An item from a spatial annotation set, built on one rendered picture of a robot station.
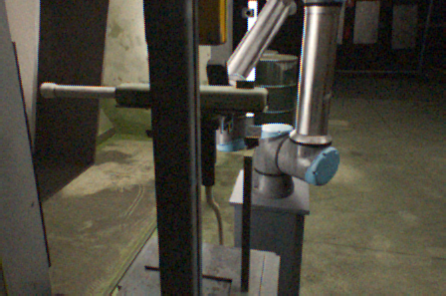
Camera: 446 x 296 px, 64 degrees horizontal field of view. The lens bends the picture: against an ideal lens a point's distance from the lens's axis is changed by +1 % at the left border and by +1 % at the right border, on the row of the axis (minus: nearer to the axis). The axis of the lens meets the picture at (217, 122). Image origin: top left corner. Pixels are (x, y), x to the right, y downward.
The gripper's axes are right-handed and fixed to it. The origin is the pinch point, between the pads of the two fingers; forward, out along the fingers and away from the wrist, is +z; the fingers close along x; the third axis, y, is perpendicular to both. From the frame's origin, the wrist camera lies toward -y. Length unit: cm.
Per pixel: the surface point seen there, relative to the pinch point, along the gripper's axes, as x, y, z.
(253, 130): -9.5, 4.2, -3.8
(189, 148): -3.2, -0.3, 20.3
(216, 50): 59, 15, -276
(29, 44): 85, -8, -57
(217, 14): -6.0, -18.7, 14.0
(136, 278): 13.6, 35.7, 7.5
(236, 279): -7.6, 35.1, 4.2
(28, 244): 47, 37, 0
